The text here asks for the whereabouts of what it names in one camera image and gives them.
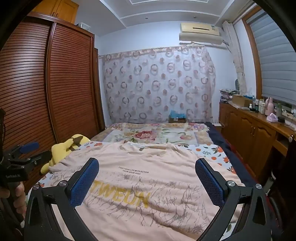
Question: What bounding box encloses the row of small bottles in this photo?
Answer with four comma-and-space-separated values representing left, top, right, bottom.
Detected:
248, 97, 266, 114

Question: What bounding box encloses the wooden sideboard cabinet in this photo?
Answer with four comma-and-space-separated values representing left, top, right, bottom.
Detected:
218, 101, 296, 186

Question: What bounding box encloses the orange fruit print blanket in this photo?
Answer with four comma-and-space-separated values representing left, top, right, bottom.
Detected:
35, 140, 245, 234

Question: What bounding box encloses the grey window blind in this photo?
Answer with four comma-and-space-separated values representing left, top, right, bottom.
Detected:
245, 9, 296, 105

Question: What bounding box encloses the dark blue bedsheet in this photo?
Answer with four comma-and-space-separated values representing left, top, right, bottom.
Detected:
205, 122, 262, 186

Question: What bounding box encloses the wooden overhead cabinet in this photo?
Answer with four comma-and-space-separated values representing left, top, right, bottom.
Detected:
30, 0, 79, 24

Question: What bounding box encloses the pink printed t-shirt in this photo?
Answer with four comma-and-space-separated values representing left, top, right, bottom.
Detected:
50, 142, 245, 241

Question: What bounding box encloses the yellow plush toy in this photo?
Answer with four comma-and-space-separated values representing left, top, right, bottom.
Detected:
41, 134, 90, 175

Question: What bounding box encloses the person's left hand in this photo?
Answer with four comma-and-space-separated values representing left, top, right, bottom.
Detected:
0, 182, 26, 220

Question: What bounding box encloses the box with blue cloth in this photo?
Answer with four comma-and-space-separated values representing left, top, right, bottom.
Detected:
169, 110, 186, 124

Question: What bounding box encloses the brown louvred wardrobe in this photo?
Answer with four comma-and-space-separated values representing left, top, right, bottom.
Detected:
0, 11, 105, 193

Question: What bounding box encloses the stack of folded cloths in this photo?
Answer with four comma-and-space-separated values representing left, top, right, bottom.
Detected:
220, 88, 237, 102

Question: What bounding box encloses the white air conditioner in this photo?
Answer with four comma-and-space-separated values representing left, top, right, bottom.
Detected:
179, 22, 223, 45

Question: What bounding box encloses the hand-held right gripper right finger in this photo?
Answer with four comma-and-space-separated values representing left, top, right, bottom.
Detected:
195, 158, 272, 241

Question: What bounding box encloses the cardboard box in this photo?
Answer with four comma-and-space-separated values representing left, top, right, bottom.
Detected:
232, 95, 253, 107

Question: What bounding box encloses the floral blanket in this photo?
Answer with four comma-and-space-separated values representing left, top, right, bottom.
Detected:
90, 122, 214, 145

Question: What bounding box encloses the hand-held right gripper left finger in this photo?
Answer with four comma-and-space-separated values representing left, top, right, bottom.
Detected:
24, 158, 100, 241

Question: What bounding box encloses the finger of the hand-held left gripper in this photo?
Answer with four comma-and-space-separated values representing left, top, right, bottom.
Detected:
10, 150, 52, 171
4, 142, 40, 157

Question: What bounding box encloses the ring pattern curtain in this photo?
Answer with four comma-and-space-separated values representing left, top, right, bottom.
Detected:
99, 45, 216, 124

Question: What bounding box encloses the pink bottle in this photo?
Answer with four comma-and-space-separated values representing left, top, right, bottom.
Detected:
265, 97, 273, 116

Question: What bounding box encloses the beige lace curtain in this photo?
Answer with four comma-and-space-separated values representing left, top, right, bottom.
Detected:
223, 21, 248, 95

